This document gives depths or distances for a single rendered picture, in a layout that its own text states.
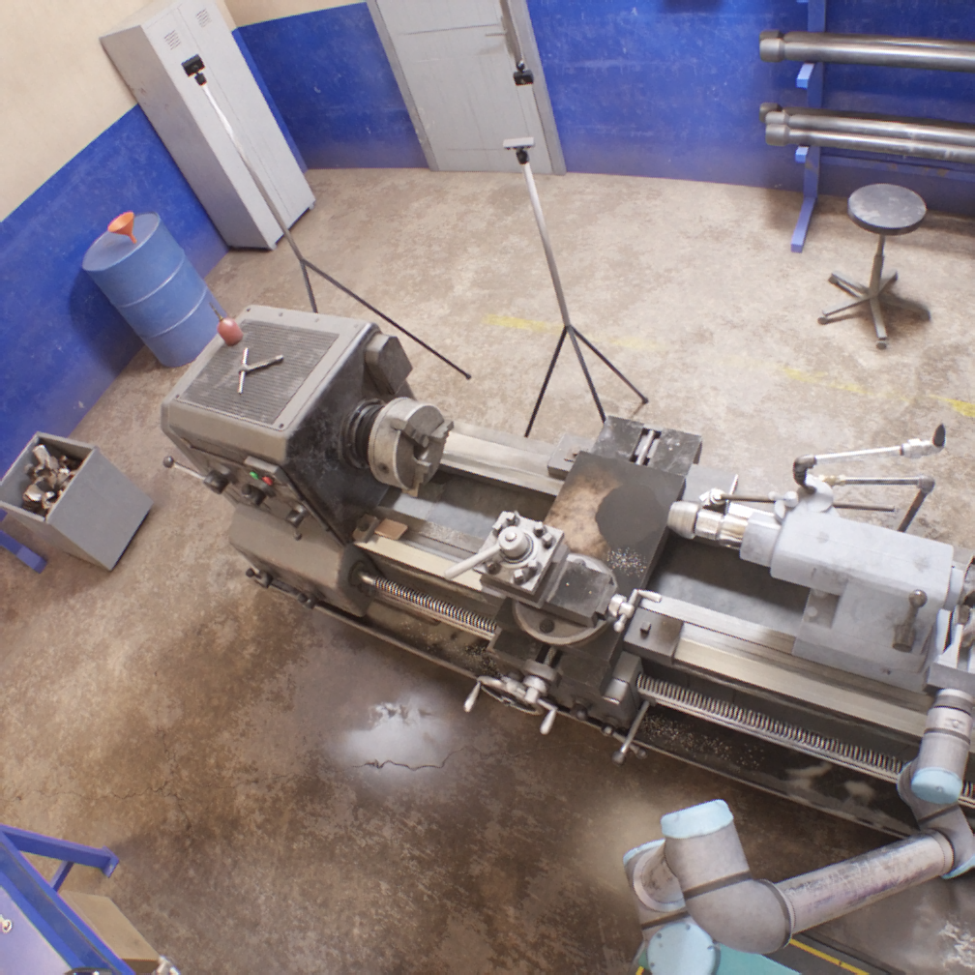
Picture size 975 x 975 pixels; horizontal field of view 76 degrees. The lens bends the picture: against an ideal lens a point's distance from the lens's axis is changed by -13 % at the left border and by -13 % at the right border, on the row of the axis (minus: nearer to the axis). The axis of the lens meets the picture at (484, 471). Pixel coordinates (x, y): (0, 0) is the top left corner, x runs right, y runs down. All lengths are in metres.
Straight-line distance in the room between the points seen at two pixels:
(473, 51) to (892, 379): 3.15
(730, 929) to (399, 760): 1.82
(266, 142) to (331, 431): 3.72
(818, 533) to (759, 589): 0.46
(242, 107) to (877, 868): 5.21
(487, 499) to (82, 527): 2.32
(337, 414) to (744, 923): 1.55
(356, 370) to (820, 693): 1.48
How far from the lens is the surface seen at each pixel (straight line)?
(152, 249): 4.60
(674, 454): 2.07
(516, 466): 2.17
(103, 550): 4.00
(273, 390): 2.02
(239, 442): 2.01
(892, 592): 1.59
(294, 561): 2.35
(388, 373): 2.05
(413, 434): 1.90
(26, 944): 2.48
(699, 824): 1.22
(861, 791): 2.21
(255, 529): 2.47
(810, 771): 2.20
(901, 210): 3.42
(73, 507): 3.84
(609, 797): 2.59
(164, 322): 4.77
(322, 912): 2.86
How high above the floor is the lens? 2.54
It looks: 51 degrees down
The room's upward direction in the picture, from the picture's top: 25 degrees counter-clockwise
